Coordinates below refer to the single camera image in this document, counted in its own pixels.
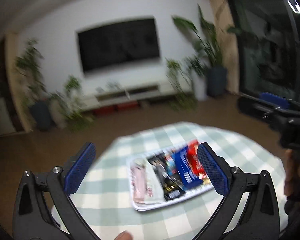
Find blue snack bag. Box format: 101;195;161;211
173;146;203;190

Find red snack bag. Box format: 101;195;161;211
187;140;207;179

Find black snack bag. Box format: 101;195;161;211
147;152;185;201

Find clear long snack packet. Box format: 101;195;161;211
130;160;147;204

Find white snack packet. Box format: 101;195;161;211
141;158;165;204

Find panda chips bag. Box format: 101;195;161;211
165;153;178;177

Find person's right hand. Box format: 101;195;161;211
284;149;300;197

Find person's left thumb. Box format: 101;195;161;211
114;231;133;240

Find green checkered tablecloth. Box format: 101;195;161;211
70;122;288;239

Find white plastic tray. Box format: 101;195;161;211
127;142;213;211

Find white potted plant left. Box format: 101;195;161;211
49;75;94;132

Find large dark potted plant right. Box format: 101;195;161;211
171;5;229;98

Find dark potted plant left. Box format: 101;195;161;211
15;38;51;132

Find white TV cabinet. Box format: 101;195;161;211
81;81;176;111

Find small vine plant right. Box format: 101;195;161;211
166;56;209;111

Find black wall television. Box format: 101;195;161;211
77;17;160;74

